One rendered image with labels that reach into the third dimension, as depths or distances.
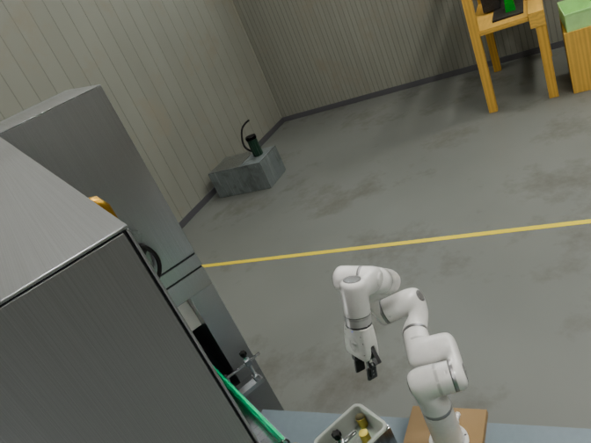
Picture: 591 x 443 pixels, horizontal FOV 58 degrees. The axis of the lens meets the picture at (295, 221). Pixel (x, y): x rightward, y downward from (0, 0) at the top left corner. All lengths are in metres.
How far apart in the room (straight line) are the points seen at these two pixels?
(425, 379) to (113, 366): 1.32
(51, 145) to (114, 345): 1.63
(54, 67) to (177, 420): 5.66
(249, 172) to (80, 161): 4.67
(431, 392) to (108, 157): 1.35
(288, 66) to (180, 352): 8.39
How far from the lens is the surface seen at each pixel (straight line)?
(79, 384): 0.44
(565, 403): 2.98
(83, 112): 2.04
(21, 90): 5.73
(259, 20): 8.77
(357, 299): 1.47
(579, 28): 6.14
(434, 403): 1.73
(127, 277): 0.42
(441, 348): 1.74
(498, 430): 1.94
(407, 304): 1.83
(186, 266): 2.22
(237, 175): 6.70
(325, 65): 8.54
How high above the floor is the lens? 2.25
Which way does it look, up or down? 24 degrees down
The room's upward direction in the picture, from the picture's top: 24 degrees counter-clockwise
